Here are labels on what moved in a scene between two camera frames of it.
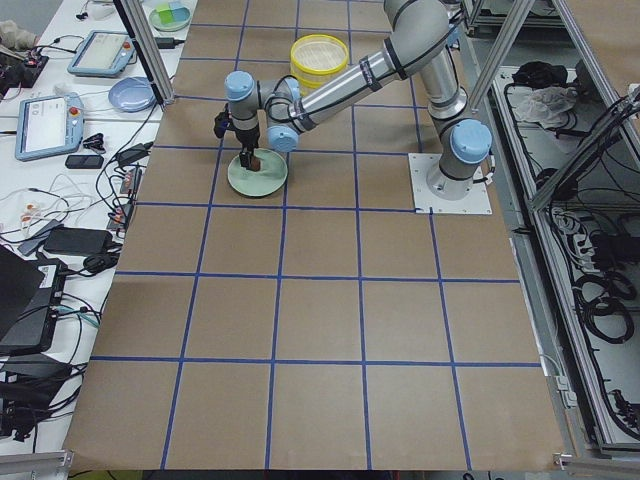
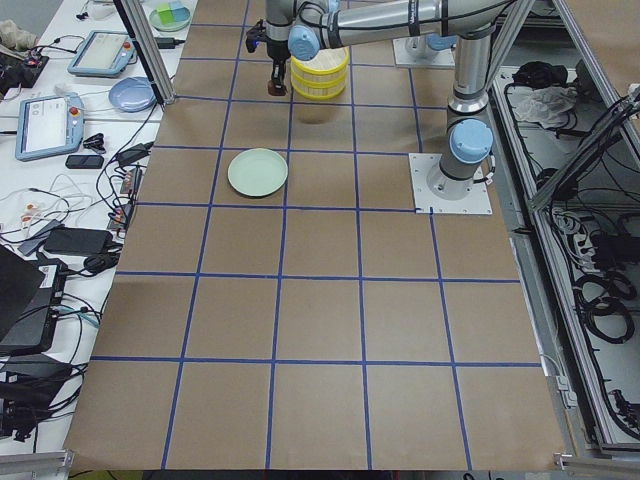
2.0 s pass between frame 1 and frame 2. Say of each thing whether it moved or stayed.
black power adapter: stayed
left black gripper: moved
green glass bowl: stayed
